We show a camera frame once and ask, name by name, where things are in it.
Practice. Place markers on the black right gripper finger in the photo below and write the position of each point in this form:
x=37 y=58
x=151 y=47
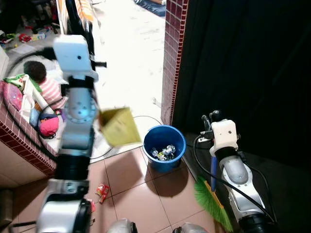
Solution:
x=206 y=124

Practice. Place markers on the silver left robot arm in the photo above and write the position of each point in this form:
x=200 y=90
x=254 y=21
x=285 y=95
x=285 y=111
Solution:
x=77 y=111

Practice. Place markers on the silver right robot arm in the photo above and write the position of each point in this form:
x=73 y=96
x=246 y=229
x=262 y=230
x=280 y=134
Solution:
x=238 y=174

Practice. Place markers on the orange striped cloth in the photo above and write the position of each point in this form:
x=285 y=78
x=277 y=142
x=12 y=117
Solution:
x=85 y=9

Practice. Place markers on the crumpled silver trash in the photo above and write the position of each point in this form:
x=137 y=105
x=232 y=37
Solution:
x=164 y=152

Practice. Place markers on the blue plastic bucket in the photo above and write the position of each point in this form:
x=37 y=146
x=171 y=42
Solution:
x=163 y=165

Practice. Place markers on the child in striped shirt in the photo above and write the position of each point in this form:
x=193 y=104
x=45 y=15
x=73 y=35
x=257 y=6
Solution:
x=46 y=87

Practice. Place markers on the pink round cushion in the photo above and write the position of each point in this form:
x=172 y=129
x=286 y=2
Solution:
x=12 y=96

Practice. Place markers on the silver right robot leg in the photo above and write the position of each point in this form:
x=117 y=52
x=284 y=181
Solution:
x=190 y=229

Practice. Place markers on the silver robot leg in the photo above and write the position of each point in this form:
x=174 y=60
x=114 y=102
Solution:
x=122 y=227
x=190 y=229

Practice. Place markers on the pink bag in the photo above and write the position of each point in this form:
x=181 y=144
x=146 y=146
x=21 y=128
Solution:
x=48 y=126

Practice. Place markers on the red snack wrapper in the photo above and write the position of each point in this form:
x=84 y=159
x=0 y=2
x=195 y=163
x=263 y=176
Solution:
x=102 y=192

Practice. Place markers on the silver left robot leg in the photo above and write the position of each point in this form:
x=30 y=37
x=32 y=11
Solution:
x=122 y=227

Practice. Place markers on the red and white wrapper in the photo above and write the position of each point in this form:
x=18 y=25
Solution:
x=92 y=206

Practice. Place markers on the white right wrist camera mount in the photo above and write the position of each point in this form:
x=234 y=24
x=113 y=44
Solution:
x=224 y=136

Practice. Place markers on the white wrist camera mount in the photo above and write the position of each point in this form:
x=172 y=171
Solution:
x=73 y=53
x=224 y=136

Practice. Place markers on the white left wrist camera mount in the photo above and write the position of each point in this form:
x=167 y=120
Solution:
x=73 y=53

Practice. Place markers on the small pale floor bracket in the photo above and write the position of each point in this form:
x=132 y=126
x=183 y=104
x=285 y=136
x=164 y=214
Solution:
x=156 y=102

